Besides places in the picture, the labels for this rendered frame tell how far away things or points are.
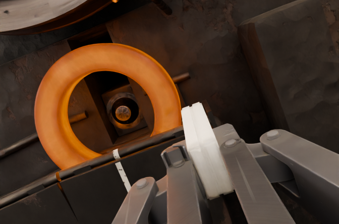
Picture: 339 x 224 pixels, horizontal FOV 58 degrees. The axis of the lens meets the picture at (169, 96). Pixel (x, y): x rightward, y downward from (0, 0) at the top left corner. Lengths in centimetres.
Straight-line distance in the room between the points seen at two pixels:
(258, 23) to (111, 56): 17
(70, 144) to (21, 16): 16
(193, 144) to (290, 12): 24
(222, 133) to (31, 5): 27
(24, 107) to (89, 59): 16
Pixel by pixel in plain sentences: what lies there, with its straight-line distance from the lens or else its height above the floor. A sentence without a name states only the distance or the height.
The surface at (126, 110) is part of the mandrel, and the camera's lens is 47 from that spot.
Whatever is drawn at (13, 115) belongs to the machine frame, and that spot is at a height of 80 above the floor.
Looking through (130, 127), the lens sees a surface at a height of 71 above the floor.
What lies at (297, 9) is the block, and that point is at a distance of 36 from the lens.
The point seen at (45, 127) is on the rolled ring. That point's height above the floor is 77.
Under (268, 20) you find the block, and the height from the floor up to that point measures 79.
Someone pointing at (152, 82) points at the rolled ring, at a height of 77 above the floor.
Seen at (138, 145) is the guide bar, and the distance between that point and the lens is 37.
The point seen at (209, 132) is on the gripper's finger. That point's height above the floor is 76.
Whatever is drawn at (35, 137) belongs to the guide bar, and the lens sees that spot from 49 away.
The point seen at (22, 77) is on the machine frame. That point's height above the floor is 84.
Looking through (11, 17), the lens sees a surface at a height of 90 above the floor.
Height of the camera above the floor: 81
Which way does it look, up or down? 9 degrees down
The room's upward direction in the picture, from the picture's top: 22 degrees counter-clockwise
